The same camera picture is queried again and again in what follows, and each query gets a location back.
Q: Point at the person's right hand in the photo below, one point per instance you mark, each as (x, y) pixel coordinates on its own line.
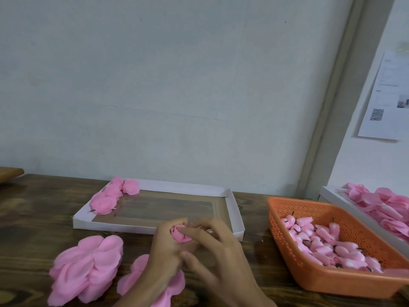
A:
(220, 265)

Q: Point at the person's left hand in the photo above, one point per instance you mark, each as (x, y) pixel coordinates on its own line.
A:
(165, 252)

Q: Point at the pink petal flower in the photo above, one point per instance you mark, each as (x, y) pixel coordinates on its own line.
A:
(177, 236)

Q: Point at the stack of pink petals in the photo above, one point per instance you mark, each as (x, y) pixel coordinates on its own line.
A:
(86, 268)
(135, 275)

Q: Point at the white shallow tray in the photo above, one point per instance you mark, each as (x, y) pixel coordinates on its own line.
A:
(166, 211)

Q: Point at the group of finished pink roses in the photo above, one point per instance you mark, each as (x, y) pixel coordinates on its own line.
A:
(105, 200)

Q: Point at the pink rose buds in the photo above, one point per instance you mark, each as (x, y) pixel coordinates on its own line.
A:
(332, 243)

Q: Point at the pile of pink petals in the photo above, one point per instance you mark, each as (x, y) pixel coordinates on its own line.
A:
(383, 207)

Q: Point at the person's right forearm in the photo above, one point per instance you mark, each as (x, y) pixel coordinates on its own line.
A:
(265, 302)

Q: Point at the orange plastic basket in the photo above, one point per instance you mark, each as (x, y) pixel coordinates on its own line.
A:
(332, 284)

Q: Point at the white paper notice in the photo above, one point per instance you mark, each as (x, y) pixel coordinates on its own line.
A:
(390, 99)

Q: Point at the grey door frame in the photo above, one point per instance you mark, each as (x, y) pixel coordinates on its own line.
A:
(342, 92)

